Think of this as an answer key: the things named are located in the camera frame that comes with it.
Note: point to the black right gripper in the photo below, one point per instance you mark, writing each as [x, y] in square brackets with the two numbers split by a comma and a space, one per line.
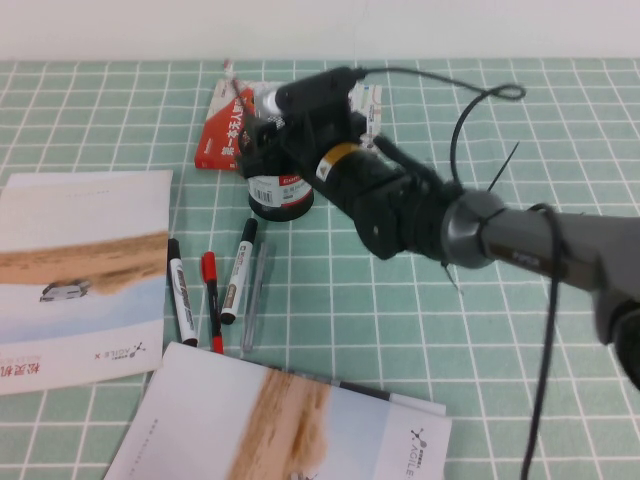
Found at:
[310, 155]

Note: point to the grey and black right arm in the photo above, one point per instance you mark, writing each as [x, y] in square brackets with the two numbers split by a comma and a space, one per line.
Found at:
[525, 235]

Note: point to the white pen with clear cap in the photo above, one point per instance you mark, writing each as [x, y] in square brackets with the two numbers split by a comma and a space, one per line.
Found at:
[263, 99]

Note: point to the black mesh pen holder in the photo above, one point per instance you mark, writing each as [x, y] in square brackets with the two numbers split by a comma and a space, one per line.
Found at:
[280, 205]

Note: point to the red and black pen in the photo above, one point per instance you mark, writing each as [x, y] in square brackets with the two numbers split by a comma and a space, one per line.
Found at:
[210, 270]

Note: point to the clear transparent gel pen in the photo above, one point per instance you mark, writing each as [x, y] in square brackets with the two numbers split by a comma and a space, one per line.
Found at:
[256, 295]

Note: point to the red book with map cover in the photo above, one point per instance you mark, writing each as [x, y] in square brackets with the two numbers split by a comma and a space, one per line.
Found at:
[220, 135]

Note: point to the white marker with brown label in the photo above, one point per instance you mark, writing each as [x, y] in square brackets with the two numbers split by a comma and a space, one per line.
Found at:
[239, 270]

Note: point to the white marker with striped label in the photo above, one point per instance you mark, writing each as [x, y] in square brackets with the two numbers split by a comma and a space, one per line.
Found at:
[182, 295]

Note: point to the green checked tablecloth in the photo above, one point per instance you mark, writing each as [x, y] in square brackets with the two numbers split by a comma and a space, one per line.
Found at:
[350, 310]

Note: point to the brochure with red Chinese title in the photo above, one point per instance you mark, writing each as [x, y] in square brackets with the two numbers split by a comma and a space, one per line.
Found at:
[75, 225]

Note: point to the black zip tie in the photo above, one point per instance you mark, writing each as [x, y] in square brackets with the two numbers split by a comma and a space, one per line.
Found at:
[502, 167]

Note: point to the brochure with AGILEX logo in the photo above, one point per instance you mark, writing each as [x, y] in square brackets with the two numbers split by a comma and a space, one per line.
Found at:
[225, 425]

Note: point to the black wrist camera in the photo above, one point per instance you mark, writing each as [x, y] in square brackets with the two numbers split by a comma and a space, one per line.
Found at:
[315, 92]

